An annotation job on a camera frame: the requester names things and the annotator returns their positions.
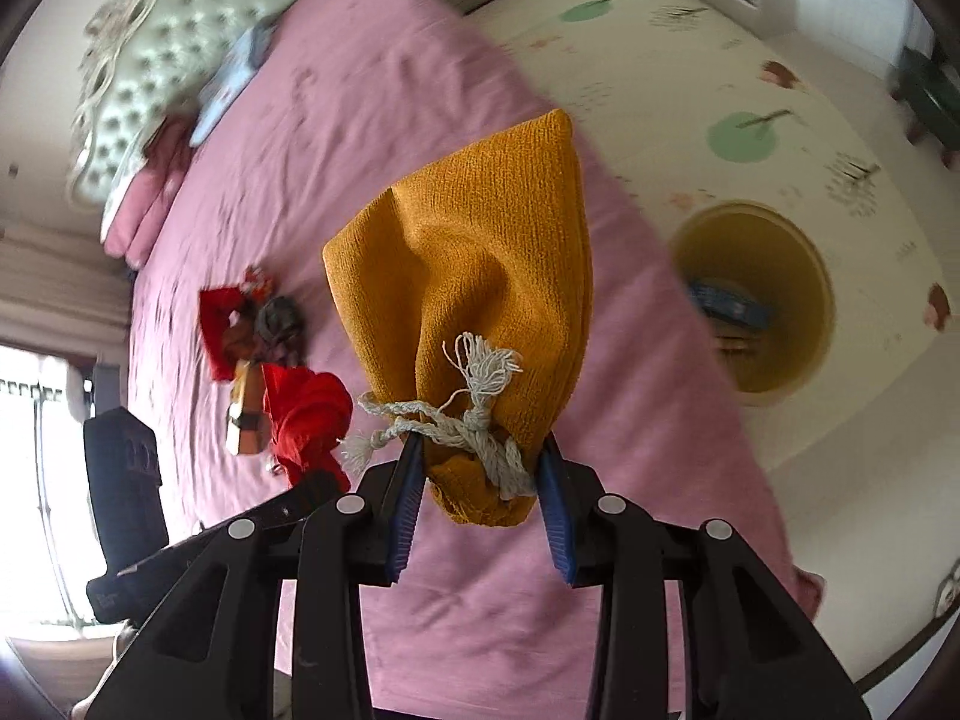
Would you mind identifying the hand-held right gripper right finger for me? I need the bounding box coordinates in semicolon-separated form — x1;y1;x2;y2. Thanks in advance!
536;435;875;720

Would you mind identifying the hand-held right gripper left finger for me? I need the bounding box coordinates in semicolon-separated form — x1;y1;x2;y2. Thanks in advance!
86;435;428;720

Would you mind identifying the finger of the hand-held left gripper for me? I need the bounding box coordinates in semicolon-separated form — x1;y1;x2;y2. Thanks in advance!
120;472;340;580

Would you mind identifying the rust orange knitted sock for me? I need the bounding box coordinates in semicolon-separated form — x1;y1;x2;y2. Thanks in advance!
266;364;353;492

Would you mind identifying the red candy packet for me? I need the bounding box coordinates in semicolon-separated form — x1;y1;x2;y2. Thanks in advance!
199;285;256;383

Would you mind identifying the mustard yellow knitted pouch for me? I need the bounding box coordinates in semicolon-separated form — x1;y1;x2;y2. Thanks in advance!
322;109;595;530

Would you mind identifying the yellow round bin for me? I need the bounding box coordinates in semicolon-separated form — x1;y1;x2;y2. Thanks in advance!
667;201;837;407

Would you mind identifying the barred window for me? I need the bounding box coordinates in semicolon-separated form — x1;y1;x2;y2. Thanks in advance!
0;345;98;631

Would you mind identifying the dark grey crumpled item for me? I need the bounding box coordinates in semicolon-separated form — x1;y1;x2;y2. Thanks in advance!
251;296;308;361

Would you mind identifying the blue packet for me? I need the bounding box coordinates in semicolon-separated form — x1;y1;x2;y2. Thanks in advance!
690;281;777;331

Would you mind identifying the pink pillow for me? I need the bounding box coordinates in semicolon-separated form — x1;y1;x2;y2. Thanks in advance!
101;116;196;271

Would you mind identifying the pink bed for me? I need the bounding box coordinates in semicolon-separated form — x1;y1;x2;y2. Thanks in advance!
101;0;826;720

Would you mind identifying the pale blue flat item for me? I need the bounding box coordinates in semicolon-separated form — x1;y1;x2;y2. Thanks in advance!
187;22;275;147

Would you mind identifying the pale green tufted headboard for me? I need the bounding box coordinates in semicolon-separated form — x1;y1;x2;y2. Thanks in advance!
67;0;316;211

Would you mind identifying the cream printed floor mat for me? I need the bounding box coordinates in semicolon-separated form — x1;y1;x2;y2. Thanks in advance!
461;0;960;691

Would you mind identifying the dark stool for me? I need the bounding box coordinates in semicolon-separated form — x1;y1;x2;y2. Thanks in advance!
892;45;953;151

